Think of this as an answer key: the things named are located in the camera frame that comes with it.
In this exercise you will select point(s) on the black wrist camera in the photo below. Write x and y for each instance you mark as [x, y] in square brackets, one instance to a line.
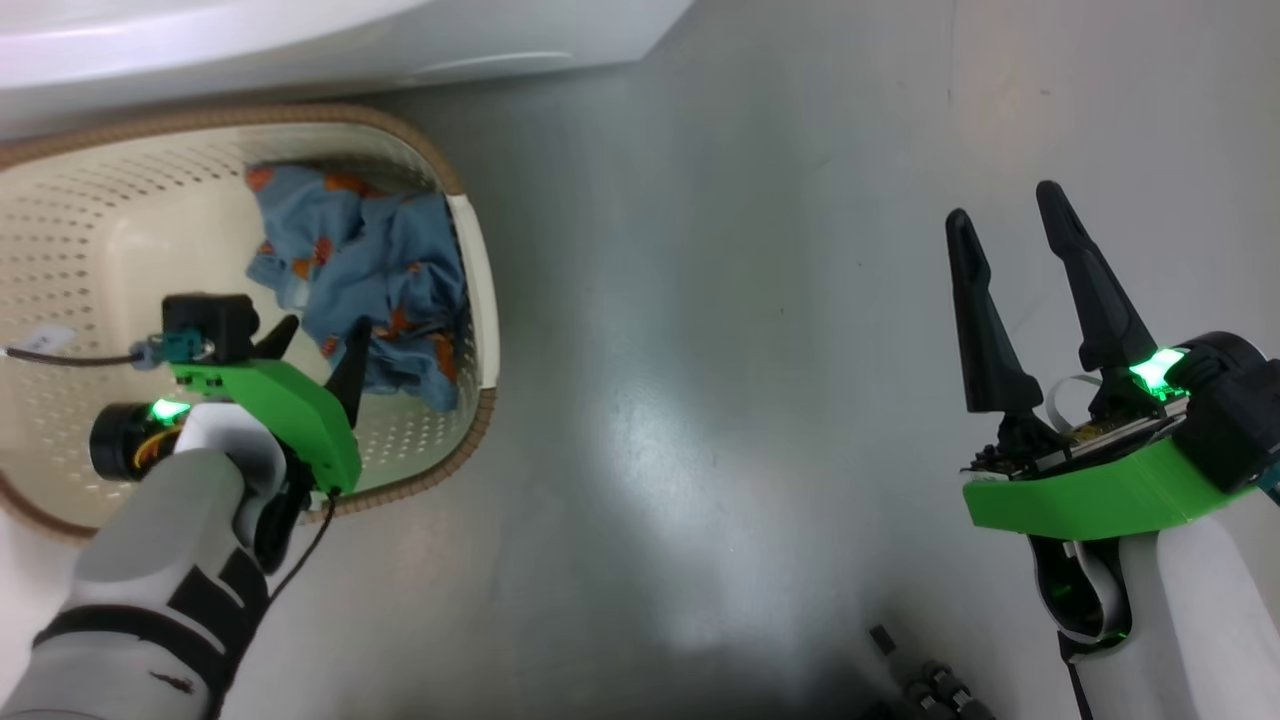
[210, 320]
[1235, 410]

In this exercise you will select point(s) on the dark robot base parts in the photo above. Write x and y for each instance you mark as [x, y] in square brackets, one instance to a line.
[930, 690]

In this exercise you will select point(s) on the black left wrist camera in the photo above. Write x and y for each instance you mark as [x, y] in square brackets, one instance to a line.
[210, 320]

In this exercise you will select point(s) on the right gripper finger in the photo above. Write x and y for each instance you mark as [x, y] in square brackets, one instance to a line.
[990, 350]
[1105, 310]

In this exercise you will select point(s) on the round white filter cover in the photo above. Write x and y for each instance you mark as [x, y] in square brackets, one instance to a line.
[490, 65]

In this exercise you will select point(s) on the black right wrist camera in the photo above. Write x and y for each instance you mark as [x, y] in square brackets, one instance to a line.
[1235, 410]

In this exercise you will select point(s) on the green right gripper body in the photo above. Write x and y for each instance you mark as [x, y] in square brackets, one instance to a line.
[1100, 480]

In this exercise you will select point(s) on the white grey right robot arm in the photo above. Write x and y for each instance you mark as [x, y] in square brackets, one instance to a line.
[1220, 620]

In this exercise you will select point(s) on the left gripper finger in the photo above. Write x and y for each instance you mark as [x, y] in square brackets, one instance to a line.
[277, 345]
[352, 375]

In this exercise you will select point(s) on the white front-load washing machine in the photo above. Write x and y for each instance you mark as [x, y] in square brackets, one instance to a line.
[300, 50]

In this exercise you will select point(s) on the cream plastic laundry basket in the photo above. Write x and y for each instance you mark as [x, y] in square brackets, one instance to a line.
[100, 230]

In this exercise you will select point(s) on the blue orange-print garment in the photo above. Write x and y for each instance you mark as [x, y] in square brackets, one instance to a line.
[390, 260]

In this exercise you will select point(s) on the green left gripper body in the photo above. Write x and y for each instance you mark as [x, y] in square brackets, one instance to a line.
[290, 405]

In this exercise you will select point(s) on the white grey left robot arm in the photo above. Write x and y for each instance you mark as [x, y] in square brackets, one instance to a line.
[150, 560]

